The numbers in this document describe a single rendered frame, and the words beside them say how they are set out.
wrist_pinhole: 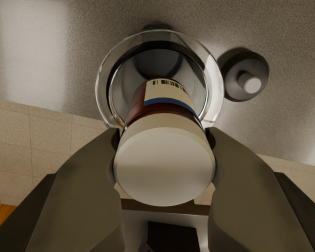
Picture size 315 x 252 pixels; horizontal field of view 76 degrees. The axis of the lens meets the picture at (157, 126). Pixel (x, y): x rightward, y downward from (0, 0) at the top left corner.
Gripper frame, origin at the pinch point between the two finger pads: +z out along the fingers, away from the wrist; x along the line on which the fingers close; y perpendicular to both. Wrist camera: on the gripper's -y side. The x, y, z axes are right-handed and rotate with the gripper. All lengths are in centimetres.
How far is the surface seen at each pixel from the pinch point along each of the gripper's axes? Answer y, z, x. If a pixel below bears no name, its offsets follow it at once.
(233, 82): 4.4, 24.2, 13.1
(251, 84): 3.8, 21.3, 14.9
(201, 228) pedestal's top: 50, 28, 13
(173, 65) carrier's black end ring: 1.8, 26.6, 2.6
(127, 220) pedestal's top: 46, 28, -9
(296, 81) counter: 5.2, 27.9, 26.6
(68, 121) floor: 62, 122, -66
